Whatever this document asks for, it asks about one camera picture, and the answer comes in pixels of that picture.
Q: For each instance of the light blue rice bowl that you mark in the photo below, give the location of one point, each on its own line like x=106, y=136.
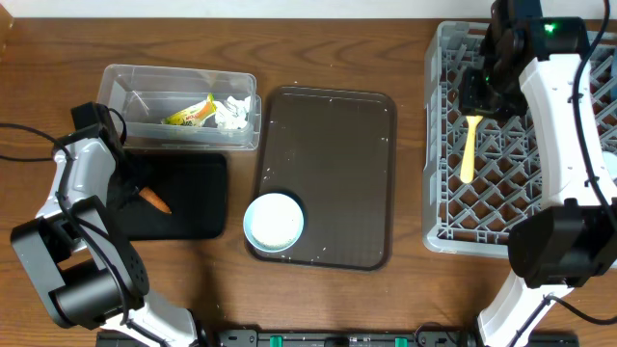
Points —
x=273, y=222

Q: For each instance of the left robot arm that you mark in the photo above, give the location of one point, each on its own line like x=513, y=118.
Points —
x=83, y=267

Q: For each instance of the clear plastic bin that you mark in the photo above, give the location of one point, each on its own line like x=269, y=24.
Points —
x=145, y=95

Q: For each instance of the large blue bowl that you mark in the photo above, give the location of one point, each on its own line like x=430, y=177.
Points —
x=613, y=75

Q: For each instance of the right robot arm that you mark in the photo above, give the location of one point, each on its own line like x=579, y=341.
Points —
x=561, y=247

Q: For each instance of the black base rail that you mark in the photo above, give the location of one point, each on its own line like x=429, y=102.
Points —
x=249, y=338

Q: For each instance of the white tissue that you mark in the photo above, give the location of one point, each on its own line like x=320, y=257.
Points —
x=232, y=113

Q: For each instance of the brown serving tray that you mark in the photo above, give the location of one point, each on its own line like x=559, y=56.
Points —
x=333, y=152

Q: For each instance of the yellow plastic spoon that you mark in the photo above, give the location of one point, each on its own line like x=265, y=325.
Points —
x=467, y=165

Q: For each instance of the yellow green snack wrapper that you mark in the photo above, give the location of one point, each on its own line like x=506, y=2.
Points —
x=195, y=115

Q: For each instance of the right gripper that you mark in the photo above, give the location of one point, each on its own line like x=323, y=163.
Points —
x=470, y=102

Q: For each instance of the light blue cup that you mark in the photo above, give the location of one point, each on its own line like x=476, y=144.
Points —
x=610, y=160

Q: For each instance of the black tray bin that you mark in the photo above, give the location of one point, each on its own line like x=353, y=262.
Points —
x=193, y=185

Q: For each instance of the grey dishwasher rack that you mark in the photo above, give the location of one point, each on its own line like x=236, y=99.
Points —
x=522, y=165

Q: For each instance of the orange carrot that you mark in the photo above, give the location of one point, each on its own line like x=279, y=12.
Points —
x=152, y=198

